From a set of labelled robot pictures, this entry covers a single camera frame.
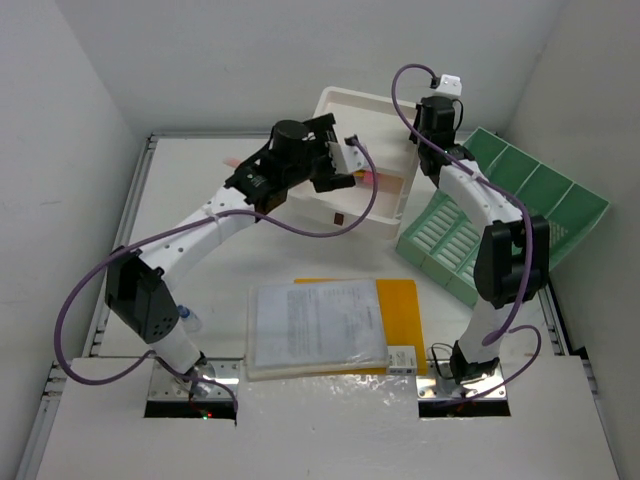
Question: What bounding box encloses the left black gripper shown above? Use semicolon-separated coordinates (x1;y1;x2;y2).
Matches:
282;116;353;190

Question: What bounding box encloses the pink glue stick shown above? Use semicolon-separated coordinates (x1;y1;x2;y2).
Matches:
353;170;380;188

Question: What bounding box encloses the white drawer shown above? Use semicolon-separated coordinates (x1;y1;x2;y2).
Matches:
288;172;413;240

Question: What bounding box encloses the white three-drawer organizer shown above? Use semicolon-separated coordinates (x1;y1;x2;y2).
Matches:
314;86;418;240

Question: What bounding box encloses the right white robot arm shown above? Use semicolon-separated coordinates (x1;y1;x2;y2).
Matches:
410;94;549;384

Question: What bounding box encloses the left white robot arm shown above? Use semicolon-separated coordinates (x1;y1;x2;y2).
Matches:
105;114;355;374

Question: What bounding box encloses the pink orange highlighter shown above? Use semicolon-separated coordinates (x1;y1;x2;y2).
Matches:
223;158;242;168

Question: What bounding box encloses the green plastic file tray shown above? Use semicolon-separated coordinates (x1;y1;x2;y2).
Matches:
396;128;609;307

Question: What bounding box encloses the yellow folder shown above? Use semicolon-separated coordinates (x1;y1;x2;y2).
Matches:
295;279;427;376

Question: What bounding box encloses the clear sleeve with papers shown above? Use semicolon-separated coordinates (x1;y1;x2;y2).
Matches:
246;279;388;380

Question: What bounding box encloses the small white box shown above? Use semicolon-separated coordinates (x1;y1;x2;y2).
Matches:
386;345;418;375

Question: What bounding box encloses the small clear blue-capped bottle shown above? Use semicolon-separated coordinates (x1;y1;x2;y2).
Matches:
177;305;202;333

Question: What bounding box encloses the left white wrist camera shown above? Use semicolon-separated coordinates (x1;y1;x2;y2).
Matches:
328;135;369;175

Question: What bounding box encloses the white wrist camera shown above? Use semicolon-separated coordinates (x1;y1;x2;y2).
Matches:
328;135;369;175
431;74;462;99

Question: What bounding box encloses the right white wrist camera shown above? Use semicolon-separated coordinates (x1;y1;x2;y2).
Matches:
431;74;462;99

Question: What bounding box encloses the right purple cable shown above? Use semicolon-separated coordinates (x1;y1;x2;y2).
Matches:
391;63;543;401

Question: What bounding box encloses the purple cable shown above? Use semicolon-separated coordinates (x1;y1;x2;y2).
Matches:
391;63;543;401
53;135;380;414

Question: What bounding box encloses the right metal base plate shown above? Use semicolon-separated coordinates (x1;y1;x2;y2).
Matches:
415;366;508;402

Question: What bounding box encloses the metal base plate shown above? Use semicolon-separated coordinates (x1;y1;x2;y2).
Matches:
415;366;508;402
147;359;240;402

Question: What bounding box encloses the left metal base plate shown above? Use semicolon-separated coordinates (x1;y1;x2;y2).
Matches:
147;359;240;402

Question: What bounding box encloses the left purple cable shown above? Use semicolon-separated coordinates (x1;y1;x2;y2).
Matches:
53;135;380;414

